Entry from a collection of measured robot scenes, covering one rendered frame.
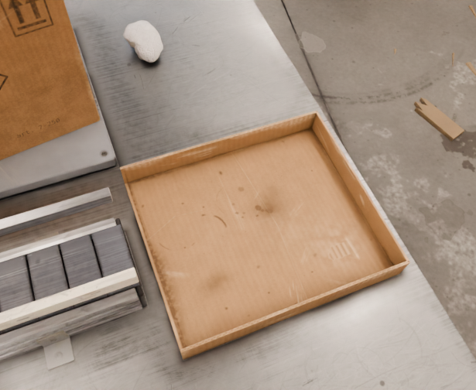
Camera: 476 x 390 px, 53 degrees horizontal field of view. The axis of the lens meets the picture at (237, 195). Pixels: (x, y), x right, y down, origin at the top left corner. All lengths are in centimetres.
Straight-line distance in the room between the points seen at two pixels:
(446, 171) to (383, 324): 131
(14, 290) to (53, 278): 4
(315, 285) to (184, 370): 19
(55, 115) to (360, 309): 48
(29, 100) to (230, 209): 30
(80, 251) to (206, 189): 19
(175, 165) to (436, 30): 188
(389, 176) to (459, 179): 26
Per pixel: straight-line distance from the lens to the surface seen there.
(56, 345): 62
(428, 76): 218
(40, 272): 60
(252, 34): 89
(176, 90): 79
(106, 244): 59
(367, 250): 66
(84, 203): 53
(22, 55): 62
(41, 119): 70
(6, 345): 59
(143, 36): 83
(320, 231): 66
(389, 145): 187
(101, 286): 54
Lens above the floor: 141
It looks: 60 degrees down
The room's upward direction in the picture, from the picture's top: 6 degrees clockwise
